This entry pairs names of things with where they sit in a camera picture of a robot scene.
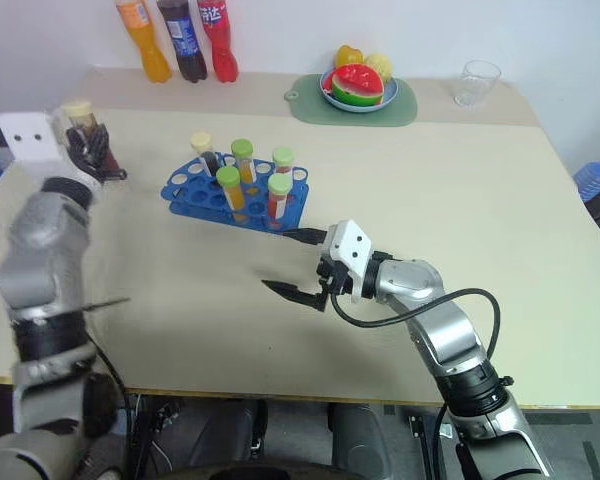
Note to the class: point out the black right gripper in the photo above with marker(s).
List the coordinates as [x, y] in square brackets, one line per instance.
[333, 278]

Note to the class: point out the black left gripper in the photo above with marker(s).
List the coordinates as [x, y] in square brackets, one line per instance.
[69, 159]

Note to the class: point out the cream cap dark liquid tube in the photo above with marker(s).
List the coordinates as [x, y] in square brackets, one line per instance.
[200, 141]
[78, 113]

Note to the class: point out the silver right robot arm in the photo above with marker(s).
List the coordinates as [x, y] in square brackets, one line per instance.
[445, 330]

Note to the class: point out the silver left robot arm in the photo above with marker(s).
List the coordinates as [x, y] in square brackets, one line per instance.
[45, 240]

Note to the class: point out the blue test tube rack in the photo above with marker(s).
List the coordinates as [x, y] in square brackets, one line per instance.
[192, 191]

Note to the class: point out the green cap red liquid tube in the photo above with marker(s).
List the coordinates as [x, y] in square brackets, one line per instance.
[279, 185]
[282, 156]

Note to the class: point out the orange soda bottle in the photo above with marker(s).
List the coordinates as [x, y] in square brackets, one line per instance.
[152, 55]

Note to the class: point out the green cap orange liquid tube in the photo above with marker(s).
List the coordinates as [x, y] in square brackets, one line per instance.
[243, 148]
[228, 177]

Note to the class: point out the dark cola bottle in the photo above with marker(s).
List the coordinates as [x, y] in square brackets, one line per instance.
[187, 50]

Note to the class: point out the red soda bottle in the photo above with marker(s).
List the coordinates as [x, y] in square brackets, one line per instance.
[222, 55]

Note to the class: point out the green cutting mat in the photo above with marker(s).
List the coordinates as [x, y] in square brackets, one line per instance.
[310, 102]

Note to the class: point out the dark rounded shape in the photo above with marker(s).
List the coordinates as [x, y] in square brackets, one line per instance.
[235, 430]
[360, 440]

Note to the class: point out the toy watermelon slice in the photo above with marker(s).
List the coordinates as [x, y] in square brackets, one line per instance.
[356, 85]

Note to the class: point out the blue bowl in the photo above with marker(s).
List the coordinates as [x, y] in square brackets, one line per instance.
[389, 95]

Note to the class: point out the dark curved base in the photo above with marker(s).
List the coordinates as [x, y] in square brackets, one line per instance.
[250, 469]

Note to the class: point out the orange yellow toy fruit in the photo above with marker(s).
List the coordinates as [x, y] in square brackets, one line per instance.
[349, 55]

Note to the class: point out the yellow toy lemon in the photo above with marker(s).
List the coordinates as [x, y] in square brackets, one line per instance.
[380, 64]

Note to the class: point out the clear glass cup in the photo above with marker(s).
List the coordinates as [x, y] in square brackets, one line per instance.
[476, 85]

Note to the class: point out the blue plastic water jug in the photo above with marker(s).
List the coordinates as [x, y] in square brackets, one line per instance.
[594, 180]

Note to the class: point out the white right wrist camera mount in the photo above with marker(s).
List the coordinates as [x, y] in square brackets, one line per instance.
[353, 246]

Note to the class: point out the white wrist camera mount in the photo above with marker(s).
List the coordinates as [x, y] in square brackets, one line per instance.
[353, 246]
[30, 144]

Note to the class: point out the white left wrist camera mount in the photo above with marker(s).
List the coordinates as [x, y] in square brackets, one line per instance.
[30, 144]

